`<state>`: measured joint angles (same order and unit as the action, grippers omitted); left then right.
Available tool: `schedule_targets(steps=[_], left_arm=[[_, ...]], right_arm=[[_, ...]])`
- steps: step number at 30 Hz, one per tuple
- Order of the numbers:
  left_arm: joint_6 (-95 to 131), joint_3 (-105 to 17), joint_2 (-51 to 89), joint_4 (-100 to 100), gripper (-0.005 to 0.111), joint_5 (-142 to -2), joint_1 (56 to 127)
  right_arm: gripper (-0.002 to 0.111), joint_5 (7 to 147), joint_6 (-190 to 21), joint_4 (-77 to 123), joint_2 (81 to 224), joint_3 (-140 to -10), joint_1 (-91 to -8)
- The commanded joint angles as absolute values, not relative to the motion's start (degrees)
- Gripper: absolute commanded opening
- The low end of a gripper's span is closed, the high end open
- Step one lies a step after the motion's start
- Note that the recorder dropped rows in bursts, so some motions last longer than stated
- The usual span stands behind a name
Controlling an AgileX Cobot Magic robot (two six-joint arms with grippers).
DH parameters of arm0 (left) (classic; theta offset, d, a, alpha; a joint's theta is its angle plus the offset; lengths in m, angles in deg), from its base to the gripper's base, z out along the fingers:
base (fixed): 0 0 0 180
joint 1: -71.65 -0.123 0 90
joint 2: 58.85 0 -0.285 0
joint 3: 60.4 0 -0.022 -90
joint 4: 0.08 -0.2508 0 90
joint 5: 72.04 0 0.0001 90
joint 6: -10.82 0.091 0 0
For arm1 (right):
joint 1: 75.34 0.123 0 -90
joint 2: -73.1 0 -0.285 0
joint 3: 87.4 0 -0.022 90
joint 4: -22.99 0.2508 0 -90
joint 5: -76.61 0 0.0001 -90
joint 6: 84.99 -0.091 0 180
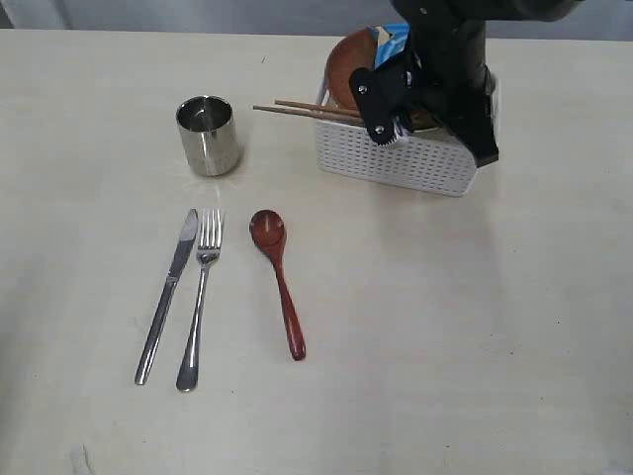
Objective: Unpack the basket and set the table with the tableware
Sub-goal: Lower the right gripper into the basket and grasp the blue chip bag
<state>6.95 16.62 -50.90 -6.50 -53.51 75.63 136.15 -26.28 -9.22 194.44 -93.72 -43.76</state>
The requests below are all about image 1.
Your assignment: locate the brown round plate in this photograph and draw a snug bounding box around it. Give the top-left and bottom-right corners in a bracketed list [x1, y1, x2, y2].
[324, 28, 377, 110]

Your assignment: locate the stainless steel table knife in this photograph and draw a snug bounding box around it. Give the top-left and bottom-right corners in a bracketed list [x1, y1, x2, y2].
[135, 209, 199, 386]

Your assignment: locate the white plastic perforated basket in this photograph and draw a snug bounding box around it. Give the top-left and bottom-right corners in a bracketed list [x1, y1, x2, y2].
[313, 73, 500, 199]

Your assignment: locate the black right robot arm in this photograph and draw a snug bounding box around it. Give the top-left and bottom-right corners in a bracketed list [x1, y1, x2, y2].
[386, 0, 580, 167]

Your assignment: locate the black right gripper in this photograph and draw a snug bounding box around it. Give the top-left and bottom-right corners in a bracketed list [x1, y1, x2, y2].
[406, 29, 498, 166]

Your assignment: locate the stainless steel spoon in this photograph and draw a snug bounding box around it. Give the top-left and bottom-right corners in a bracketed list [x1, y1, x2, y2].
[249, 210, 307, 361]

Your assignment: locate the stainless steel cup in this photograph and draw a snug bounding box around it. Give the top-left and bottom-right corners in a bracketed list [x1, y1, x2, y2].
[175, 95, 240, 177]

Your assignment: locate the blue Lays chips bag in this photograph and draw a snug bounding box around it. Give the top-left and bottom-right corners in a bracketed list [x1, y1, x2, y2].
[368, 22, 411, 144]

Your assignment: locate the brown wooden chopstick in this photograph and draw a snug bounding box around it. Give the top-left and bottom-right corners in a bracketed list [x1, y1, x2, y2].
[274, 99, 361, 119]
[252, 105, 365, 126]

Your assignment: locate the stainless steel fork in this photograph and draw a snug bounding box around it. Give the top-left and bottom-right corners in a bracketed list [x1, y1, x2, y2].
[176, 208, 224, 392]

